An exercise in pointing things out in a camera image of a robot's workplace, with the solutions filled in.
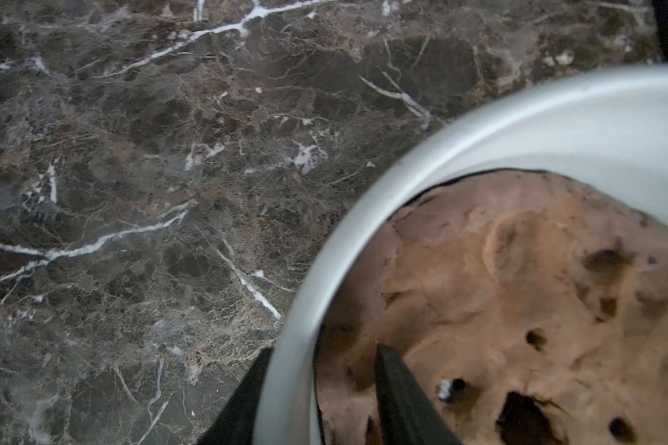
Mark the brown mud in pot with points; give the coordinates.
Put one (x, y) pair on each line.
(529, 307)

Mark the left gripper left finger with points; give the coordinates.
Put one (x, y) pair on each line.
(235, 424)

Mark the white ribbed ceramic pot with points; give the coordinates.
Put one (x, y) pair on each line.
(606, 128)

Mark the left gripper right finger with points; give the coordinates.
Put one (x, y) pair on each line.
(406, 414)

